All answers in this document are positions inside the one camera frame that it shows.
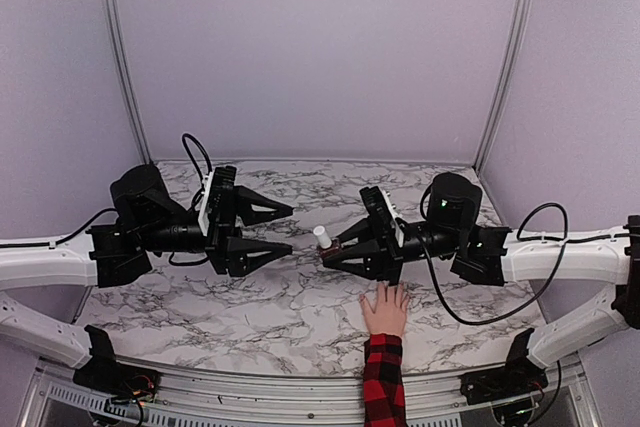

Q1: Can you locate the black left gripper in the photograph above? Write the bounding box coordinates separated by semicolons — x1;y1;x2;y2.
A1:
139;185;293;277

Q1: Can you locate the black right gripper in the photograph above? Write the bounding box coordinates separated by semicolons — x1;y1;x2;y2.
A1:
321;214;464;287

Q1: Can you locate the white nail polish cap brush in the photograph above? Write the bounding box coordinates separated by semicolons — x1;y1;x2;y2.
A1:
313;225;333;250

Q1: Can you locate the red nail polish bottle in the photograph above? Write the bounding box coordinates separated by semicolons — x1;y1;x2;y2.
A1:
317;240;342;259

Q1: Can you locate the red black plaid sleeve forearm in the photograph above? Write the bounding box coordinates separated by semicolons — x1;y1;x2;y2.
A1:
363;334;407;427

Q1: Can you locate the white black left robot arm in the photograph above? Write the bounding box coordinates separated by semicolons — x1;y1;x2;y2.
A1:
1;164;293;392

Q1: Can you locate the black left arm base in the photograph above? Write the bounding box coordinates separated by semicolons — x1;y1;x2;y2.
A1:
73;326;160;426

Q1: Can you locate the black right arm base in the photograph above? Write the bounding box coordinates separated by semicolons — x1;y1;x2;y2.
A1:
460;328;548;426

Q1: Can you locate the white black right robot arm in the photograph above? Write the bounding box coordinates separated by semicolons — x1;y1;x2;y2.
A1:
313;172;639;395

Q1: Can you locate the bare human hand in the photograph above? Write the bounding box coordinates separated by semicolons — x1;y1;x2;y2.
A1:
359;283;409;337

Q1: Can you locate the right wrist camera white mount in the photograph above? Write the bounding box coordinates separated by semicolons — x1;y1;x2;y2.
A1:
359;186;405;249

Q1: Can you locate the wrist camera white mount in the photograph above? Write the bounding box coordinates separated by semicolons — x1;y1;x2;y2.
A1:
197;165;237;236
359;186;405;249

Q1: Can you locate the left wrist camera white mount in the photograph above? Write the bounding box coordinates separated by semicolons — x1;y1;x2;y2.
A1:
197;165;237;236

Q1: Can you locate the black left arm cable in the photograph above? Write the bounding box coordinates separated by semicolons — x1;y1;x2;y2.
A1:
0;132;214;268

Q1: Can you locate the curved aluminium front rail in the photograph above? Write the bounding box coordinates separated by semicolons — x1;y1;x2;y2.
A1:
9;355;604;426

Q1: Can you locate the left aluminium corner post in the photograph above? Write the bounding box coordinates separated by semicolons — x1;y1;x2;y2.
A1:
102;0;153;164

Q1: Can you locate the aluminium corner post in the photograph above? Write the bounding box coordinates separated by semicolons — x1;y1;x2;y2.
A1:
473;0;532;177
102;0;153;164

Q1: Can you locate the right aluminium corner post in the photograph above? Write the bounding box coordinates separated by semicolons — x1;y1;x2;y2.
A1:
473;0;532;177

